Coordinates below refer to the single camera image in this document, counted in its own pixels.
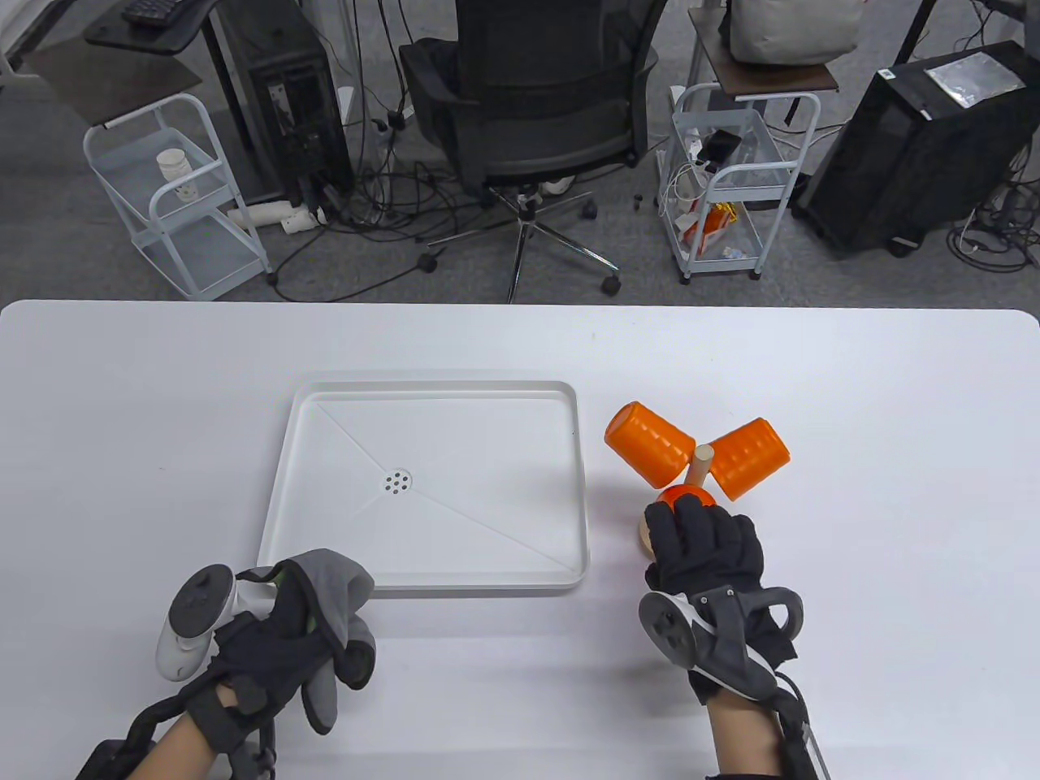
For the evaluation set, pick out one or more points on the person's left hand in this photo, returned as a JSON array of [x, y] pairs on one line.
[[268, 650]]

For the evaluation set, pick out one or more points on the person's right hand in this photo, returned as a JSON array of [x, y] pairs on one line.
[[715, 552]]

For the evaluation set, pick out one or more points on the orange plastic cup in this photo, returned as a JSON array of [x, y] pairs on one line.
[[678, 494], [650, 443], [751, 459]]

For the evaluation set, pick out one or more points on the wooden cup rack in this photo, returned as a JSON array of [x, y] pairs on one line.
[[701, 465]]

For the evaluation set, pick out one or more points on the green hand towel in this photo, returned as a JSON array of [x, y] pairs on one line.
[[341, 577]]

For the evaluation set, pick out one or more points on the person's left forearm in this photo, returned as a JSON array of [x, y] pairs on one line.
[[183, 756]]

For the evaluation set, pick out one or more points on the black forearm sensor box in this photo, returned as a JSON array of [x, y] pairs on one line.
[[808, 747]]

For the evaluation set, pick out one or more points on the patterned paper cup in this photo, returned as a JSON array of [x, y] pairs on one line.
[[188, 192]]

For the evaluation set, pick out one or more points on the grey and white left controller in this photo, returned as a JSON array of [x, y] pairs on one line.
[[195, 605]]

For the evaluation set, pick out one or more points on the grey and white controller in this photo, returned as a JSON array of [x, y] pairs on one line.
[[195, 605], [723, 642]]

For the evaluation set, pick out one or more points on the grey and white right controller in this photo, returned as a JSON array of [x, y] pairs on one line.
[[723, 642]]

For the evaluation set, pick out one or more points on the white plastic tray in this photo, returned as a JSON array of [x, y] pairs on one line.
[[471, 439]]

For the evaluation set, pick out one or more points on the orange snack packet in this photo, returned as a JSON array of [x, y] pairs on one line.
[[708, 229]]

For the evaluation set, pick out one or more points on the white rolling cart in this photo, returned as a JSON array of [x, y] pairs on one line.
[[735, 175], [199, 264]]

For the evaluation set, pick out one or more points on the black device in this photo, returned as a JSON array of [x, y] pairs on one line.
[[720, 146]]

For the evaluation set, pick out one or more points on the black computer tower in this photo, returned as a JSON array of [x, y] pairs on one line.
[[894, 162], [284, 65]]

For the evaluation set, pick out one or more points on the white tube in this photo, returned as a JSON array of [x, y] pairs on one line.
[[264, 214]]

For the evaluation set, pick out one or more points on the dark wooden side table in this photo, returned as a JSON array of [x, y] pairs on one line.
[[106, 85], [780, 80]]

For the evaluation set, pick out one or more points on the black office chair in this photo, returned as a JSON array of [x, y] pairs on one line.
[[552, 81]]

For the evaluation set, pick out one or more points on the beige fabric bag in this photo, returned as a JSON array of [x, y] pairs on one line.
[[792, 28]]

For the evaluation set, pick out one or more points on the silver foil bag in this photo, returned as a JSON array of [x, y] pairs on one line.
[[973, 80]]

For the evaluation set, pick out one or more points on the black desk leg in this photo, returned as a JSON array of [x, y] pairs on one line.
[[918, 32]]

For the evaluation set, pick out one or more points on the black keyboard shelf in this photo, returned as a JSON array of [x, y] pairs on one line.
[[162, 41]]

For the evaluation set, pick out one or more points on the black keyboard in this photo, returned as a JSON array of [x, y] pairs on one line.
[[153, 11]]

